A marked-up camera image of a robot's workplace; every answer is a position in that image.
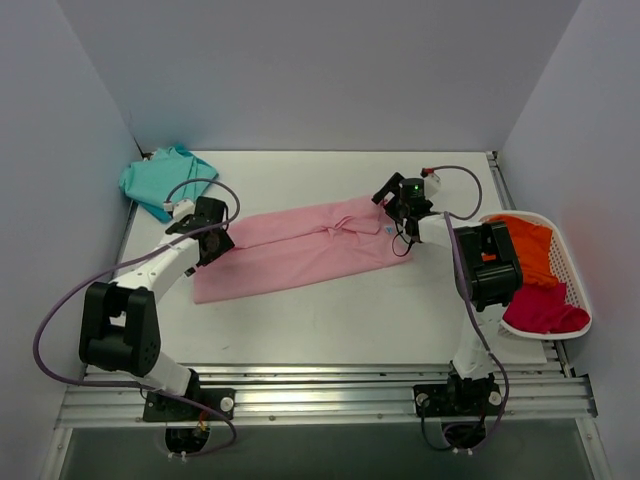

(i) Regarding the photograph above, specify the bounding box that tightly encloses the pink t shirt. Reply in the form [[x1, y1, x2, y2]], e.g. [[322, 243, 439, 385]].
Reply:
[[193, 197, 411, 304]]

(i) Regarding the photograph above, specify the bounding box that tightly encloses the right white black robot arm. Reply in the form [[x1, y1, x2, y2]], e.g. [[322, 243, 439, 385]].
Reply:
[[372, 167, 523, 413]]

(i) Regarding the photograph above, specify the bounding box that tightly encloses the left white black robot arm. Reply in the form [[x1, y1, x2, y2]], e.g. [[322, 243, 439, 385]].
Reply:
[[79, 197, 234, 419]]

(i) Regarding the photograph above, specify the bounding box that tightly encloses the teal folded t shirt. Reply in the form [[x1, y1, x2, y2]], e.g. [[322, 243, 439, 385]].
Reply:
[[119, 145, 219, 224]]

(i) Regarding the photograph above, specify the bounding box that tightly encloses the orange t shirt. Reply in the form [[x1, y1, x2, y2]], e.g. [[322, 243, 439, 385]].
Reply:
[[489, 215, 558, 289]]

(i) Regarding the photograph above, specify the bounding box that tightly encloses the magenta t shirt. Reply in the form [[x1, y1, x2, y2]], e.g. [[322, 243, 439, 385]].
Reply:
[[503, 283, 591, 334]]

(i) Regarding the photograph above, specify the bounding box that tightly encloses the white plastic basket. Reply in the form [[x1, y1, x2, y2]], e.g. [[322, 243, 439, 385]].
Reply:
[[481, 210, 592, 340]]

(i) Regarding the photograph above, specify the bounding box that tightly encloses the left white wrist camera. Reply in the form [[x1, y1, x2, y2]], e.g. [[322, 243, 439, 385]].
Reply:
[[163, 198, 195, 221]]

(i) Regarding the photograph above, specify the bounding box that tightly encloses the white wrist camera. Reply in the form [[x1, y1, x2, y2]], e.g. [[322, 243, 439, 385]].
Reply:
[[163, 198, 195, 221], [421, 168, 441, 199]]

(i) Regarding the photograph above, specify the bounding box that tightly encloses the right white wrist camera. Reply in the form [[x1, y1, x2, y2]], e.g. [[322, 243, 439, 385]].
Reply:
[[421, 168, 441, 199]]

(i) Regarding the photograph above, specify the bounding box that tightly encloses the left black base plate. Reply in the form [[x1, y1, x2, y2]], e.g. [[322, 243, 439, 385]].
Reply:
[[142, 388, 236, 423]]

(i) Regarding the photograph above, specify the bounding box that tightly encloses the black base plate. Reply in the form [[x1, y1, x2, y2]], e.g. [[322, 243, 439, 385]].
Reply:
[[142, 388, 236, 423], [413, 377, 503, 418]]

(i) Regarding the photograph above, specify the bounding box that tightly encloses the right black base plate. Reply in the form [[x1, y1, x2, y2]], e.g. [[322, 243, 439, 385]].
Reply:
[[413, 377, 503, 418]]

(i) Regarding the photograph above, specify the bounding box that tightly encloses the aluminium rail frame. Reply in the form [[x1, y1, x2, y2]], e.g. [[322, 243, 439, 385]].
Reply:
[[39, 149, 614, 480]]

